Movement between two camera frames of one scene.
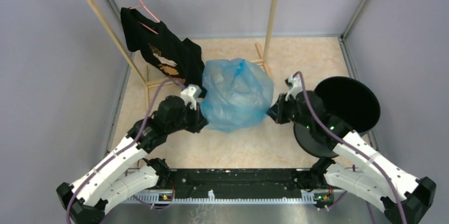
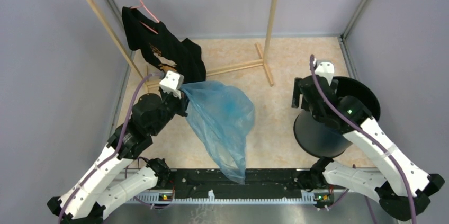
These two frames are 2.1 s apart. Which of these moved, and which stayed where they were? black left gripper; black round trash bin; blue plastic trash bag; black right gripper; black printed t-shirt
Moved: black right gripper; black left gripper; blue plastic trash bag
Stayed: black printed t-shirt; black round trash bin
